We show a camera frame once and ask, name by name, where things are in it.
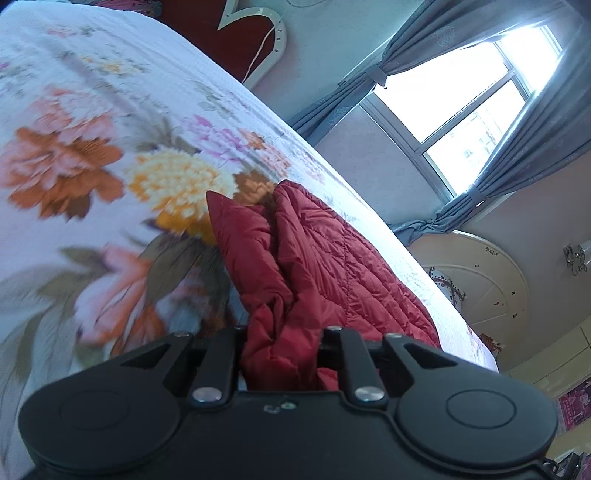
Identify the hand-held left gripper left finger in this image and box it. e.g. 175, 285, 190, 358
120, 325, 250, 408

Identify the red patterned pillow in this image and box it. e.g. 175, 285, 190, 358
480, 333, 503, 365

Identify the white cable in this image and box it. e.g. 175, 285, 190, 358
242, 22, 282, 85

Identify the pink patterned cloth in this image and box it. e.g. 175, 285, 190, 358
558, 383, 591, 432

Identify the window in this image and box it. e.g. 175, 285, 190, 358
359, 24, 574, 200

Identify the white dotted pillow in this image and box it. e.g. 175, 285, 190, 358
427, 267, 465, 315

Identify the blue-grey curtain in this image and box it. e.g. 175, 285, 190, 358
288, 0, 571, 139
390, 9, 591, 246

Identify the red puffer jacket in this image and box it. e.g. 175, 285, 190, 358
205, 180, 440, 393

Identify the cream cabinet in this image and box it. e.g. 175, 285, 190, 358
501, 318, 591, 462

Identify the red heart-shaped headboard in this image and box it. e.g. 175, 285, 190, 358
154, 0, 288, 89

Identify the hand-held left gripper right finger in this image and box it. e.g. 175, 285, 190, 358
318, 325, 459, 411

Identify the cream round headboard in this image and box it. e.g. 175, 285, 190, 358
409, 231, 530, 370

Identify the floral bed sheet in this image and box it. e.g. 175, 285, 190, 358
0, 0, 499, 398

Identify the wall lamp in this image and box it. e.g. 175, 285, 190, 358
562, 244, 591, 277

